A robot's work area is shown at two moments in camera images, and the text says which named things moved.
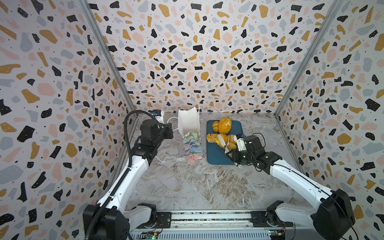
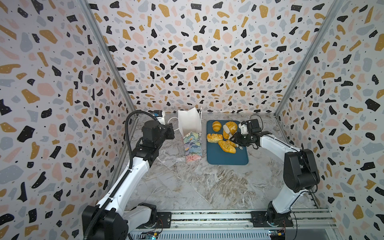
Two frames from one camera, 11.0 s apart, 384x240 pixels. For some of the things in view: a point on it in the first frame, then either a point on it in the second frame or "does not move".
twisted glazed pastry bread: [213, 138] does not move
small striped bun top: [215, 126] does not move
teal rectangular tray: [216, 155] does not move
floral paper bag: [189, 123] does not move
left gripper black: [167, 128] does not move
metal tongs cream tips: [228, 152] to [231, 136]
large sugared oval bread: [224, 125] to [233, 128]
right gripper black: [237, 151] to [243, 137]
